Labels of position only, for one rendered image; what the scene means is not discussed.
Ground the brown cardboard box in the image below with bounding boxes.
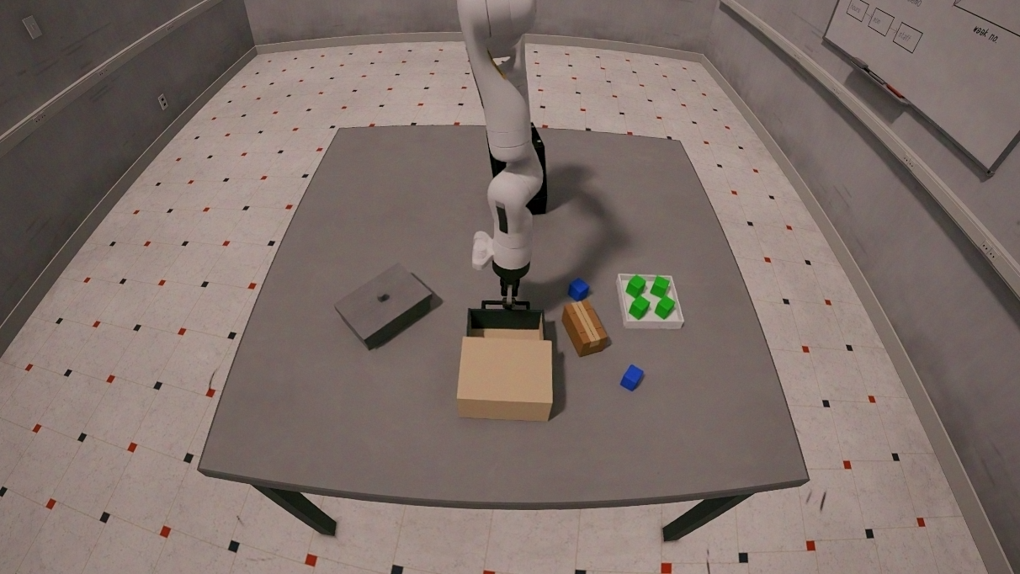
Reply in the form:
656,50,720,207
561,300,608,358

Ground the green block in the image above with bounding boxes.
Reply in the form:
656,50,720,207
629,295,650,320
625,274,646,299
650,275,670,298
654,295,676,320

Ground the small blue block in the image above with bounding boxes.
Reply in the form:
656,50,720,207
620,364,644,392
568,278,589,302

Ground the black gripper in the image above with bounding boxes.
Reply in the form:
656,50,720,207
492,260,530,310

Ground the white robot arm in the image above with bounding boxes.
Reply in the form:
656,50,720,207
457,0,543,270

